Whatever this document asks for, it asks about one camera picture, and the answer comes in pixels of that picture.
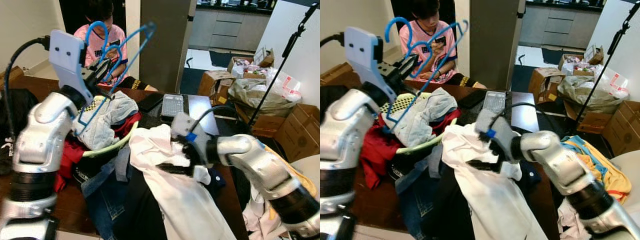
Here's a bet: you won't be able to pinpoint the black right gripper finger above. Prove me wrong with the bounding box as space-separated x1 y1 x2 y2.
467 160 501 172
159 164 194 175

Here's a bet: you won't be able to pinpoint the blue plastic hanger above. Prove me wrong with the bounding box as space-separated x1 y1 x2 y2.
384 17 470 132
75 21 157 137

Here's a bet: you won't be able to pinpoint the light denim shorts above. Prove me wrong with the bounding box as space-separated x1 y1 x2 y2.
382 87 458 148
75 90 140 151

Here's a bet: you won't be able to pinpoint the yellow dotted black cloth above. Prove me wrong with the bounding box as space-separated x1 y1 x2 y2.
82 95 111 115
382 94 418 113

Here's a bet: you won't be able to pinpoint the person in pink shirt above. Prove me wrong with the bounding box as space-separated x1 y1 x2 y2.
74 0 158 92
399 0 487 91

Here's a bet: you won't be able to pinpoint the grey laptop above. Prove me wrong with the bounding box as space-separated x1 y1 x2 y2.
510 91 540 133
186 94 221 137

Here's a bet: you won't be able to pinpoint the grey keypad device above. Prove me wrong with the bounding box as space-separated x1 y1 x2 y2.
482 91 507 115
161 94 186 119

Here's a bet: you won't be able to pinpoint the black flat device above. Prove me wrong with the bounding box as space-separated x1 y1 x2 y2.
137 92 164 113

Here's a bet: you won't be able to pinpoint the brown cardboard box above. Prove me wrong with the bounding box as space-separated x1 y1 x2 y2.
0 65 25 90
320 62 353 87

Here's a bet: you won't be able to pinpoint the black garment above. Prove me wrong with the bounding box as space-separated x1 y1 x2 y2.
115 170 168 240
422 165 476 240

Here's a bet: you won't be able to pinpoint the black bag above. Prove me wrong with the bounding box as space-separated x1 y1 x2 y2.
0 87 33 176
320 85 351 108

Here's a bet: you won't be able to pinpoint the light green laundry basket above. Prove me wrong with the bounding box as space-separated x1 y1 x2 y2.
395 117 458 155
82 120 140 159

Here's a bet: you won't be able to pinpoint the small open cardboard box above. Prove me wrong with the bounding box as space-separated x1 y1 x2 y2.
197 70 236 98
527 67 566 98

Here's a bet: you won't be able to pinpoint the dark blue jeans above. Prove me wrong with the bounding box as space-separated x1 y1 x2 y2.
395 150 451 240
80 147 133 240

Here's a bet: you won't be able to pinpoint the red garment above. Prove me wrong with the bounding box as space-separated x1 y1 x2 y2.
359 107 462 190
54 111 142 193

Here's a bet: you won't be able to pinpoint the flat cardboard box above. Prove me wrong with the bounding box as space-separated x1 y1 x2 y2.
564 97 613 135
250 115 291 138

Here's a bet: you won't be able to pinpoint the olive plastic bag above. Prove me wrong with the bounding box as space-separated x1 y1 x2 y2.
557 75 628 115
227 77 301 118

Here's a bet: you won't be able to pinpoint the white cloth pile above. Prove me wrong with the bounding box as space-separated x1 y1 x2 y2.
243 187 283 240
556 197 596 240

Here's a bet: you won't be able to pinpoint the clear bag with red print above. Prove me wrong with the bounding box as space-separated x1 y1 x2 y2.
267 67 303 103
597 65 632 101

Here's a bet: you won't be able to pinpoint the dark wooden table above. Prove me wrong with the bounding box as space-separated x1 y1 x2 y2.
0 75 251 236
320 75 561 236

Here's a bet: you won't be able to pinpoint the black stand pole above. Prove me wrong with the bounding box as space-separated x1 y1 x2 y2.
247 2 320 128
572 0 640 136

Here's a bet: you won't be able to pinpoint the yellow blue garment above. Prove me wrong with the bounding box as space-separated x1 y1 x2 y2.
262 142 318 198
562 135 632 203

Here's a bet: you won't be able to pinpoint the white plastic chair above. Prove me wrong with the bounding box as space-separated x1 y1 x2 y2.
607 150 640 201
291 154 321 188

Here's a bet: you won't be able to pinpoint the cardboard box with packets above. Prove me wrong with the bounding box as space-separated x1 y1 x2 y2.
227 47 276 80
557 45 606 77

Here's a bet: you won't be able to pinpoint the grey cabinet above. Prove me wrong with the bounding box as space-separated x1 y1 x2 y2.
520 4 603 48
190 7 275 51

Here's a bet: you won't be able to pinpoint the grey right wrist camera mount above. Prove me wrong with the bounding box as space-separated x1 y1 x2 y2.
475 109 517 151
170 112 211 165

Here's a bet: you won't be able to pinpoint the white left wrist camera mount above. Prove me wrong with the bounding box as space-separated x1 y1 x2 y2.
344 26 396 104
48 29 97 107

